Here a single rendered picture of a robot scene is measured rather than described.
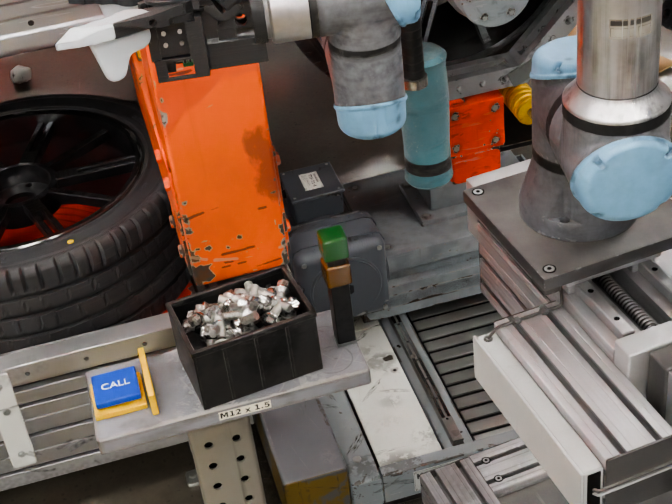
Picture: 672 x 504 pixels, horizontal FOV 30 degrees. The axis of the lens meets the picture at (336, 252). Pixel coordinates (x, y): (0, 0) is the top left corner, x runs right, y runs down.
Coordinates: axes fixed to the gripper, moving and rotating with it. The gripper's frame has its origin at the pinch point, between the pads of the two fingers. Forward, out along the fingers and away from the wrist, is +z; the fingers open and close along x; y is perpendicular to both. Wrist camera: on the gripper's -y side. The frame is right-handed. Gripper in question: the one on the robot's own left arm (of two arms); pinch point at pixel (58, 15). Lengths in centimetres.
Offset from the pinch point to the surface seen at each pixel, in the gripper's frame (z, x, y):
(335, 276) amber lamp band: -25, 44, 59
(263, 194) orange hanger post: -16, 58, 50
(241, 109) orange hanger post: -15, 55, 34
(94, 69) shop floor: 32, 252, 91
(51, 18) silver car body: 17, 103, 30
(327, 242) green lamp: -25, 44, 52
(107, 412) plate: 12, 39, 73
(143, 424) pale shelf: 7, 36, 75
